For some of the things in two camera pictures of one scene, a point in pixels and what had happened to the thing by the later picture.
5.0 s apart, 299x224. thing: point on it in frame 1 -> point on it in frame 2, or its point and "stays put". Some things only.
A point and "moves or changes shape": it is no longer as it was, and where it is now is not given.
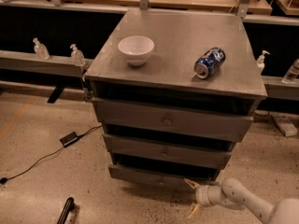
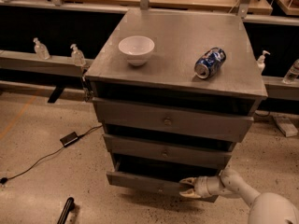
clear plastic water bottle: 291,77 stays put
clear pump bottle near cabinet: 78,56 stays put
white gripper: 202,196 -> 202,186
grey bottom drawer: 168,176 moves or changes shape
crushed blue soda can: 209,63 stays put
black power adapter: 69,139 stays put
